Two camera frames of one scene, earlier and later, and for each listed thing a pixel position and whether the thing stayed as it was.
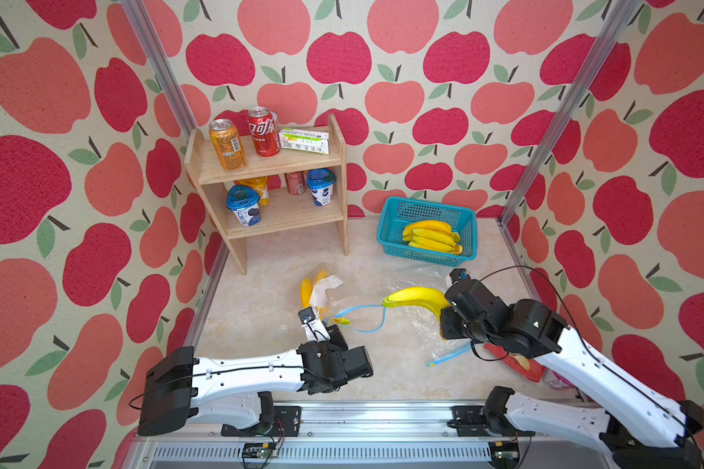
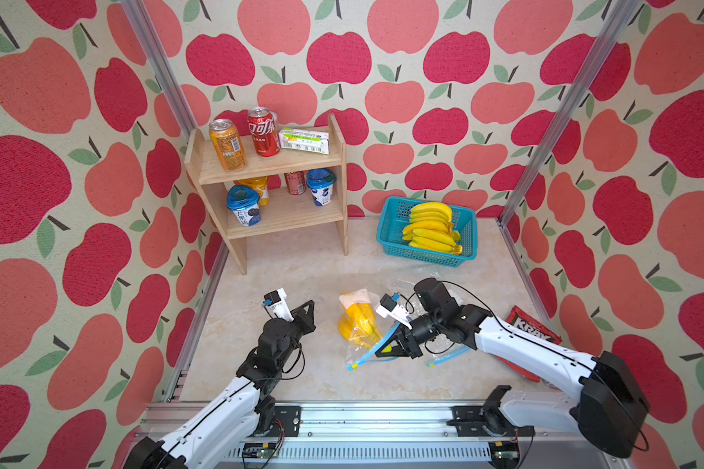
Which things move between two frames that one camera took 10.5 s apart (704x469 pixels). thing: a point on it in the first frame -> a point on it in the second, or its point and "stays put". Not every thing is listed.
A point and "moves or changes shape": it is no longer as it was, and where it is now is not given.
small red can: [296, 182] stays put
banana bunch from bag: [426, 298] moves or changes shape
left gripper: [339, 338] -> [306, 320]
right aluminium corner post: [619, 22] stays put
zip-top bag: [341, 298] moves or changes shape
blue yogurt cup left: [244, 201] stays put
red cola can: [264, 132] stays put
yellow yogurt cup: [259, 184] stays put
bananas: [305, 294] -> [358, 324]
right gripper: [445, 329] -> [402, 345]
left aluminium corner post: [142, 27] stays put
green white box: [304, 141] stays put
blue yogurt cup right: [321, 184] stays put
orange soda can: [227, 140] stays put
